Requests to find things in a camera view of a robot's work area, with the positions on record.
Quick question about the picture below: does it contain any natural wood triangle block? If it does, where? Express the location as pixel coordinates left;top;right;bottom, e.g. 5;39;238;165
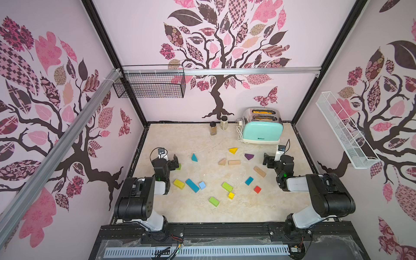
218;158;227;166

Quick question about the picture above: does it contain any red cube block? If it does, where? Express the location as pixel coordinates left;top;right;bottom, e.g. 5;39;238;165
254;186;262;194

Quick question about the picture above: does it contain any teal triangle block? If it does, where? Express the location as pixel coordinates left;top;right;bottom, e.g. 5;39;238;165
191;153;198;162

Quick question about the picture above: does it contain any mint green toaster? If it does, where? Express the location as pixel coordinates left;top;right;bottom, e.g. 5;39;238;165
242;107;284;145

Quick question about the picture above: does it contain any green rectangle block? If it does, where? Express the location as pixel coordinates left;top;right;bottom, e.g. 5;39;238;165
222;182;234;192
209;197;220;207

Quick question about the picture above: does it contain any white wire shelf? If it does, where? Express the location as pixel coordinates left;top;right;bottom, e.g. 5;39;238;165
316;92;381;170

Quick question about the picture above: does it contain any purple triangle block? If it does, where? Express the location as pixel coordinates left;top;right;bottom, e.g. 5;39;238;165
244;153;254;160

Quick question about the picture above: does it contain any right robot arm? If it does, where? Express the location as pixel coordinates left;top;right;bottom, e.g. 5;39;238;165
263;153;356;236

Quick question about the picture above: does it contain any aluminium frame bar rear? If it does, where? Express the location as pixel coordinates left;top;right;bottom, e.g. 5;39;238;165
123;67;321;76

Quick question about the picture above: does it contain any plain wood rectangle block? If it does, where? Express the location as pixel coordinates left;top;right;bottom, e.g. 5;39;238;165
228;160;241;166

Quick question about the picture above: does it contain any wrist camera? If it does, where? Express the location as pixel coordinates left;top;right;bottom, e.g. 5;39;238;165
157;147;168;160
275;145;286;161

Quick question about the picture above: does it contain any white slotted cable duct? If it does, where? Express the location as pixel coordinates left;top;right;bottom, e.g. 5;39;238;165
103;244;290;260

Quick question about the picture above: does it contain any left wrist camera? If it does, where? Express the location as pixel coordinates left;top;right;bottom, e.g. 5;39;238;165
157;147;168;160

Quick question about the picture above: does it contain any black wire basket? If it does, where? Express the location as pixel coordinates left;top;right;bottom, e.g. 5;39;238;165
113;64;186;99

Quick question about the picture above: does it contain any light blue cube block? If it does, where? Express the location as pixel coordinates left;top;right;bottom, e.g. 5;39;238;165
199;182;206;190

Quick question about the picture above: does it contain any long teal rectangle block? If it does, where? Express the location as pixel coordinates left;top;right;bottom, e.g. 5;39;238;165
185;179;200;193

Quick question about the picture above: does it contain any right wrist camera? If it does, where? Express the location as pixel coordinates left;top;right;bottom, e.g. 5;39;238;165
275;145;286;161

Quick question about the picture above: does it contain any yellow rectangle block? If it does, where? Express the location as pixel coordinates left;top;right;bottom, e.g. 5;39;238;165
173;179;185;190

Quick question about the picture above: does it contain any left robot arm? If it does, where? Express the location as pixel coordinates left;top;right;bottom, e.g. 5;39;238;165
114;155;179;232

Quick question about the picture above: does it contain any green rectangle block front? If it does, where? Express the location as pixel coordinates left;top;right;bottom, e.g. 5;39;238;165
209;197;220;207

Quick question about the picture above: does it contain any white toaster power cord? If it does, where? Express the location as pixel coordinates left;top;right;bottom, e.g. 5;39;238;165
236;118;245;143

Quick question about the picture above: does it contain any aluminium frame bar left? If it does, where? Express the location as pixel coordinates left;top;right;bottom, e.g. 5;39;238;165
1;68;122;248

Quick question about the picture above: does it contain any printed wood rectangle block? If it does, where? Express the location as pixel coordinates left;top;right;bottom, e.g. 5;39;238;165
253;166;267;178

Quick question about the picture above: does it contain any brown spice jar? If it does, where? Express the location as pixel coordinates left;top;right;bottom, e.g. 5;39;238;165
210;121;217;135

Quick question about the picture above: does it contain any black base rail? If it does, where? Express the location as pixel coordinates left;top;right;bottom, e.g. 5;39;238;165
89;221;369;260

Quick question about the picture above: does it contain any pale spice jar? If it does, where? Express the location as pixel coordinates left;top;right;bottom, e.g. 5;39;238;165
220;115;228;130

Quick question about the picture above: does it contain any small teal block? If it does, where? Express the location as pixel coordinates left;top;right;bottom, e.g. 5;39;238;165
245;177;254;186

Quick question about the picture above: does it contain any aluminium frame bar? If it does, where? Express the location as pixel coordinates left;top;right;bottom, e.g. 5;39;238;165
123;67;321;76
1;68;122;248

